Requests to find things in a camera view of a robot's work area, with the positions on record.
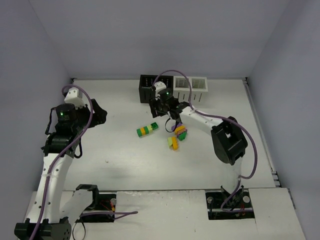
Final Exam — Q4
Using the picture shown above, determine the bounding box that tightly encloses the yellow orange lego brick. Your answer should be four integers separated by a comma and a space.
171, 136, 179, 151

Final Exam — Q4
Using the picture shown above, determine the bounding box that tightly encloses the pale green lego brick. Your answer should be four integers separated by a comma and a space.
167, 137, 173, 148

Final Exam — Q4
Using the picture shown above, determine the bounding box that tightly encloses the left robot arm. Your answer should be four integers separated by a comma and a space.
14, 97, 108, 240

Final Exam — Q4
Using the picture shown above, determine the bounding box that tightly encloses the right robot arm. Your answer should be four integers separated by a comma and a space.
149, 88, 248, 195

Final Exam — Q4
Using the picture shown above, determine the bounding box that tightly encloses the purple curved lego top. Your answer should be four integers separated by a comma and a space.
171, 125, 178, 132

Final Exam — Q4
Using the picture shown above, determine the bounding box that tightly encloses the yellow curved lego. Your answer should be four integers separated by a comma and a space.
174, 125, 186, 135

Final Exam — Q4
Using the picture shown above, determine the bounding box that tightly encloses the black slotted double container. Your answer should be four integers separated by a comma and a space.
138, 74, 174, 104

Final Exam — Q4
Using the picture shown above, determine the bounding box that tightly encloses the pink patterned lego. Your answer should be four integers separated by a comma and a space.
176, 128, 188, 137

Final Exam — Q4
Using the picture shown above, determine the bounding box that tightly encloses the green yellow lego bar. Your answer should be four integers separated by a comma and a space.
136, 124, 153, 138

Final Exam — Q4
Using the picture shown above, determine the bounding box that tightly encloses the dark green lego piece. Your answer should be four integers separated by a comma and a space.
177, 133, 187, 141

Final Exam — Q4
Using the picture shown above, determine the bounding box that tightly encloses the white slotted double container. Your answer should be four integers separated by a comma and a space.
173, 76, 209, 105

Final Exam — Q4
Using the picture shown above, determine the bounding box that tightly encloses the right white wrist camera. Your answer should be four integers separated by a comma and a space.
151, 81, 167, 98

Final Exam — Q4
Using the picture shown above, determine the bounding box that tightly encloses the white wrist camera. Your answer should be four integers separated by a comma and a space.
64, 87, 86, 110
151, 81, 167, 98

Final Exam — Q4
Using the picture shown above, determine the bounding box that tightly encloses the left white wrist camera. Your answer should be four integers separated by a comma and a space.
64, 87, 86, 110

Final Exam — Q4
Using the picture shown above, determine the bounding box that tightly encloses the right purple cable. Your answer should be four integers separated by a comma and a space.
153, 69, 258, 212

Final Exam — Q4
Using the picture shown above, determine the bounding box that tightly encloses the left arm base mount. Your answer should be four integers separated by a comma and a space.
71, 184, 117, 223

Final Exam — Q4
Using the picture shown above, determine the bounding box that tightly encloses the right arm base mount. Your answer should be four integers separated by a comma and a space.
205, 186, 255, 221

